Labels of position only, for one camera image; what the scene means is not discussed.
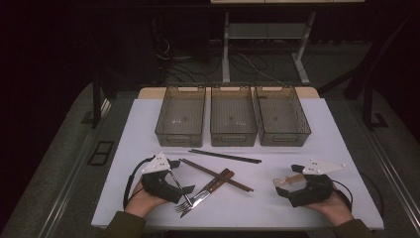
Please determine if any small amber plastic spoon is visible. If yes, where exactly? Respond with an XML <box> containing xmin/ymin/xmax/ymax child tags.
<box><xmin>272</xmin><ymin>173</ymin><xmax>306</xmax><ymax>188</ymax></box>

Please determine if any smoky translucent plastic bin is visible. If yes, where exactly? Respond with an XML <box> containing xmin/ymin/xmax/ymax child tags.
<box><xmin>209</xmin><ymin>84</ymin><xmax>259</xmax><ymax>148</ymax></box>
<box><xmin>253</xmin><ymin>84</ymin><xmax>312</xmax><ymax>148</ymax></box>
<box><xmin>154</xmin><ymin>84</ymin><xmax>207</xmax><ymax>148</ymax></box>

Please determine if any black floor cable bundle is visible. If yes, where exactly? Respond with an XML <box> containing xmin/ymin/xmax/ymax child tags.
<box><xmin>153</xmin><ymin>36</ymin><xmax>229</xmax><ymax>83</ymax></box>

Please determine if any right hand-held gripper cable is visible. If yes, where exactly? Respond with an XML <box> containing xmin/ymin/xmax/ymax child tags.
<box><xmin>331</xmin><ymin>172</ymin><xmax>385</xmax><ymax>220</ymax></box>

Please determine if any black angled stand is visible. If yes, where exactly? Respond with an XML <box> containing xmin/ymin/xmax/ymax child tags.
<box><xmin>343</xmin><ymin>14</ymin><xmax>417</xmax><ymax>132</ymax></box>

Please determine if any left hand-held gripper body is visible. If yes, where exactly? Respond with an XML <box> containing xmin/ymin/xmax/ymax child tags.
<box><xmin>142</xmin><ymin>152</ymin><xmax>184</xmax><ymax>205</ymax></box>

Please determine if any wooden-handled metal knife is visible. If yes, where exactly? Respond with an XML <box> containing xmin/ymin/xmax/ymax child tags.
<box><xmin>179</xmin><ymin>170</ymin><xmax>236</xmax><ymax>218</ymax></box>

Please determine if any person's left hand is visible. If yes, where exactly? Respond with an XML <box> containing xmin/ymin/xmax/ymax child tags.
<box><xmin>124</xmin><ymin>179</ymin><xmax>169</xmax><ymax>219</ymax></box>

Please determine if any black stand pole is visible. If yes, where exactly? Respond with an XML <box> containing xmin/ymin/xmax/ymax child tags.
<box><xmin>92</xmin><ymin>70</ymin><xmax>102</xmax><ymax>129</ymax></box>

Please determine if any white floor cable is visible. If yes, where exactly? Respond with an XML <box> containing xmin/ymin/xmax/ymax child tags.
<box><xmin>236</xmin><ymin>52</ymin><xmax>285</xmax><ymax>85</ymax></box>

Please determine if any metal floor rail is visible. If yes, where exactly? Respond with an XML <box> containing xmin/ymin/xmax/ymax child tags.
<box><xmin>43</xmin><ymin>98</ymin><xmax>112</xmax><ymax>238</ymax></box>
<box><xmin>366</xmin><ymin>128</ymin><xmax>420</xmax><ymax>229</ymax></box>

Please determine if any person's right hand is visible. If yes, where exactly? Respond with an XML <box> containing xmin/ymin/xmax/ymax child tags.
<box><xmin>303</xmin><ymin>189</ymin><xmax>356</xmax><ymax>228</ymax></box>

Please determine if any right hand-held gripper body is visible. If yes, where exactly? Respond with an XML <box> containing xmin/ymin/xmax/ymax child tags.
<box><xmin>285</xmin><ymin>158</ymin><xmax>347</xmax><ymax>208</ymax></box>

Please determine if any wooden-handled metal fork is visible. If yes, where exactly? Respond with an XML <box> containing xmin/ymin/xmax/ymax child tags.
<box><xmin>174</xmin><ymin>168</ymin><xmax>231</xmax><ymax>214</ymax></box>

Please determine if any white table mat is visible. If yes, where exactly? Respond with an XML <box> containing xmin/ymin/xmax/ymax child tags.
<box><xmin>91</xmin><ymin>97</ymin><xmax>385</xmax><ymax>231</ymax></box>

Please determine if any brown wooden chopstick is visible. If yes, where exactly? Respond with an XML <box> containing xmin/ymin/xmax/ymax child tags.
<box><xmin>178</xmin><ymin>159</ymin><xmax>254</xmax><ymax>193</ymax></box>
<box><xmin>181</xmin><ymin>158</ymin><xmax>256</xmax><ymax>191</ymax></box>

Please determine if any grey metal stand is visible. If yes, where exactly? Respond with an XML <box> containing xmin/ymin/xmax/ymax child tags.
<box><xmin>221</xmin><ymin>11</ymin><xmax>317</xmax><ymax>85</ymax></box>

